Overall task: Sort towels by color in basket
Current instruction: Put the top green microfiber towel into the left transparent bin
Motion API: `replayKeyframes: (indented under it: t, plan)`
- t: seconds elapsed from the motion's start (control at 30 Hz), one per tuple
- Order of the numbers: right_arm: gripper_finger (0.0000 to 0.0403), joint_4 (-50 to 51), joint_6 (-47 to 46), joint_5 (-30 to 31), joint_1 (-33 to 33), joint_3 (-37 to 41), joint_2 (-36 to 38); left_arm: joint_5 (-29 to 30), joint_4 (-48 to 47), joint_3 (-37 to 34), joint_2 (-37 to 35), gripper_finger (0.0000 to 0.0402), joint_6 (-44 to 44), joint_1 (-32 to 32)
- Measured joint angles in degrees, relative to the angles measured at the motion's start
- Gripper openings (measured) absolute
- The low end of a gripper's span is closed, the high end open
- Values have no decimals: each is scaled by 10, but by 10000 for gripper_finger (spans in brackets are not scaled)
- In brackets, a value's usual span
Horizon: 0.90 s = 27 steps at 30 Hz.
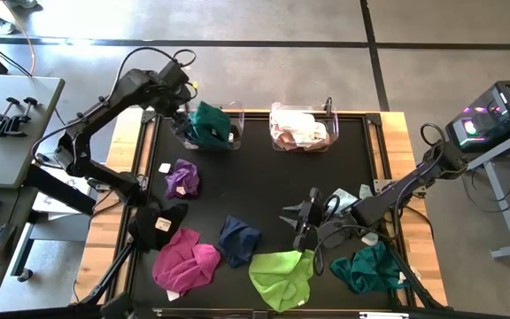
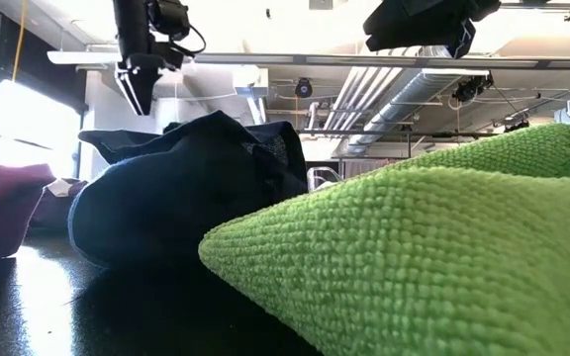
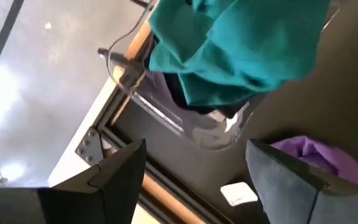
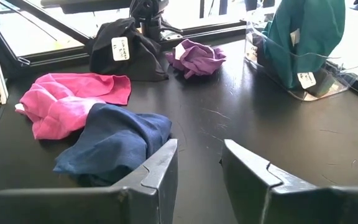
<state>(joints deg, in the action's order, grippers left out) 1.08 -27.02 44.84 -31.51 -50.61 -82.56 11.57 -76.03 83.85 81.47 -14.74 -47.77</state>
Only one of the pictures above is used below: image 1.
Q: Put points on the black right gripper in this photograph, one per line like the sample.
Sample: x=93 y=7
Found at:
x=311 y=212

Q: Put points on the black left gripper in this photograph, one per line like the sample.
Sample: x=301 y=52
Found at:
x=175 y=86

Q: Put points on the dark teal towel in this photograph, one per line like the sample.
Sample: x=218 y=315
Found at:
x=208 y=126
x=365 y=270

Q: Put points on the light blue towel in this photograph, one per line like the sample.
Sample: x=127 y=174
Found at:
x=345 y=197

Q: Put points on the purple towel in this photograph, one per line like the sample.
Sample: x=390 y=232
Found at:
x=184 y=179

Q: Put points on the clear plastic bin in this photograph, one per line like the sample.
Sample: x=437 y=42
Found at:
x=236 y=142
x=334 y=128

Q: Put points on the navy blue towel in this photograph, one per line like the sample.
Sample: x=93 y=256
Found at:
x=239 y=241

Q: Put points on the lime green towel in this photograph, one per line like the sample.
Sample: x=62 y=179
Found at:
x=281 y=279

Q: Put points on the black towel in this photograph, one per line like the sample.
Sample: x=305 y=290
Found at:
x=149 y=226

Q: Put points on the magenta pink towel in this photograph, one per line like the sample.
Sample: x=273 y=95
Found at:
x=184 y=263

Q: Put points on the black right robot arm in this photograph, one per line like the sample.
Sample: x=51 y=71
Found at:
x=392 y=195

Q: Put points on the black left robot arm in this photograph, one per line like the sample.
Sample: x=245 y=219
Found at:
x=126 y=86

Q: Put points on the beige towel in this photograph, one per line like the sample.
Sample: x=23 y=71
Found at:
x=290 y=144

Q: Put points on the white towel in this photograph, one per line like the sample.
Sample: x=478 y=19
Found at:
x=297 y=124

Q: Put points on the black rig strut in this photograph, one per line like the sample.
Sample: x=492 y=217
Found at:
x=109 y=274
x=414 y=283

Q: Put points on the white paper sheets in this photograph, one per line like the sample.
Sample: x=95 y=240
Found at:
x=56 y=206

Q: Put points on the black desk clamp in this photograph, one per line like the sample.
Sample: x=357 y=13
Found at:
x=2 y=120
x=21 y=119

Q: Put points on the light grey desk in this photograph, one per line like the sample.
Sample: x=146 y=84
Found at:
x=7 y=155

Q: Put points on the grey metal stand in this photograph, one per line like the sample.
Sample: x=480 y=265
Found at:
x=507 y=212

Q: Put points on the black computer mouse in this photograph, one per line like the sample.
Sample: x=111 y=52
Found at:
x=0 y=241

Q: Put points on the black lit computer case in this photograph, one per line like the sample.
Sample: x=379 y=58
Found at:
x=494 y=115

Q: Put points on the black aluminium table frame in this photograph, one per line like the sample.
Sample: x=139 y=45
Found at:
x=373 y=120

